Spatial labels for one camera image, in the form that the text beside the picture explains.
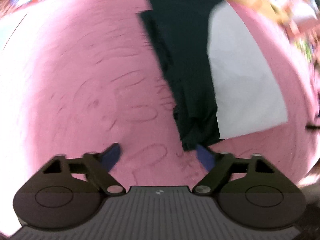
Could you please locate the navy white zip jacket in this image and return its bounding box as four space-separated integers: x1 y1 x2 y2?
140 0 288 151

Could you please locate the pink bunny print towel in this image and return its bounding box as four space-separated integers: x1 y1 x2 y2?
0 0 318 237

